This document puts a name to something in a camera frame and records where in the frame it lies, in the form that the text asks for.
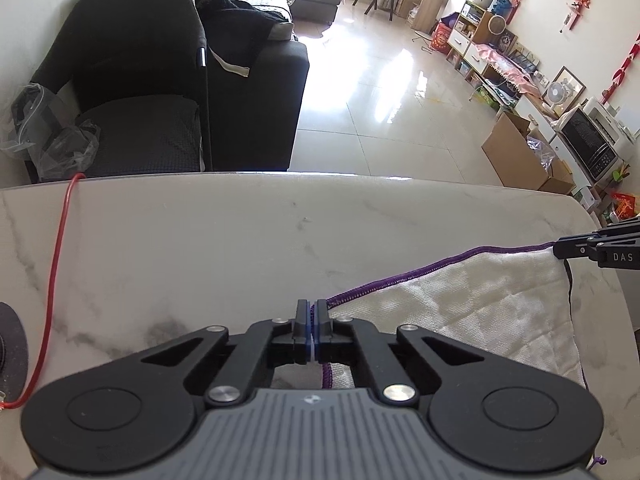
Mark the framed picture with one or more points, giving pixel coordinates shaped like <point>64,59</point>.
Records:
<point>570,82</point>

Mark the pink cloth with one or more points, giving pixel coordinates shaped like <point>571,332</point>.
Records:
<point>505,62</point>

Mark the wooden desk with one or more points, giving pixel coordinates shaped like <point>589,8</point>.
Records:
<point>425,7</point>

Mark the wooden shelf cabinet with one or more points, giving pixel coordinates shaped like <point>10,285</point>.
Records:
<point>472,30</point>

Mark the clear plastic bag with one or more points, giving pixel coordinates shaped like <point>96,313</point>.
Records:
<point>47,135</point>

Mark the white low cabinet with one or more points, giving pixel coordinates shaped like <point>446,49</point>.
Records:
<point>530,110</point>

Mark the cardboard box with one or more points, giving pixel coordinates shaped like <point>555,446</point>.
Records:
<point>512,152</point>

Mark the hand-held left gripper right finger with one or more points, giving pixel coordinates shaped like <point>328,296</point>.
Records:
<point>321,320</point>

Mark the black microwave oven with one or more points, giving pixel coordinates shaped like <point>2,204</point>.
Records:
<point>587,142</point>

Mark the red paper ornament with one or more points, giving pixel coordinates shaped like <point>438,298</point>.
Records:
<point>625,205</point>

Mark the white towel with purple trim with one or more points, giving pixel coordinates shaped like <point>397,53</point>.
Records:
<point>475,310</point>

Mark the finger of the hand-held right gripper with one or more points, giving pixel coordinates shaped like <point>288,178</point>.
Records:
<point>615,229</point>
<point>570,250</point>

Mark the black clothing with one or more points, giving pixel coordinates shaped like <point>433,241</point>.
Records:
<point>235,20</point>

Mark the white printer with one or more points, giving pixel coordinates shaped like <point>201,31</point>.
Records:
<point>607,117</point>

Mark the red bag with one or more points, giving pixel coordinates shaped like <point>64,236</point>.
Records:
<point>441,39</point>

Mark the black covered chair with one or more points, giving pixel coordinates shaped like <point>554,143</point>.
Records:
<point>130,60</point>

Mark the dark grey sofa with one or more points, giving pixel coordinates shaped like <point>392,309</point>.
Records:
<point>260,110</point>

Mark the small white desk fan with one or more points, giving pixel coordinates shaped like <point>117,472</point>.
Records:
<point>556,96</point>

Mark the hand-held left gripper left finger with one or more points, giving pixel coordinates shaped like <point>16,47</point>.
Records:
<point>302,320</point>

